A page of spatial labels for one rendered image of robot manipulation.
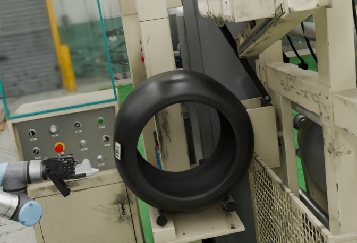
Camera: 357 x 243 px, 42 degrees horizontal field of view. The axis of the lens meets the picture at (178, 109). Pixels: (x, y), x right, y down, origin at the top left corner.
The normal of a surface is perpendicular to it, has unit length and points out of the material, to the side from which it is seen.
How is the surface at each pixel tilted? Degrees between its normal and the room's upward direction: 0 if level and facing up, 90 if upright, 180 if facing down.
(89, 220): 90
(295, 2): 72
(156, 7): 90
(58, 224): 90
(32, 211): 90
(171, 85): 43
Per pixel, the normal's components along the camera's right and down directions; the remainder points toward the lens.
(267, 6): 0.14, 0.22
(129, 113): -0.51, -0.24
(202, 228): -0.14, -0.96
